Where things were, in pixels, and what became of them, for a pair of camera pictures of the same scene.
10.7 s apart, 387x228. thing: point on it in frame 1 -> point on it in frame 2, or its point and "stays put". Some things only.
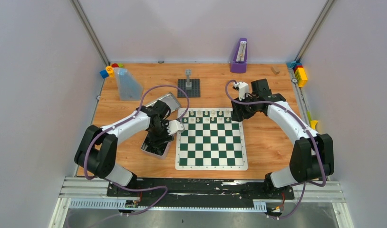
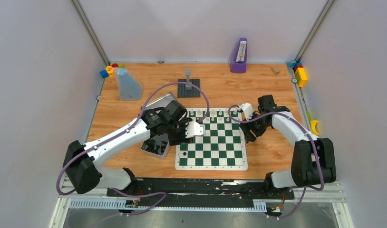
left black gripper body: x=156 y=138 -> x=179 y=135
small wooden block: x=275 y=70 stays put
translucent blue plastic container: x=130 y=89 stays put
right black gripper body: x=245 y=111 -> x=257 y=127
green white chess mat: x=211 y=140 stays put
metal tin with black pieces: x=160 y=150 stays put
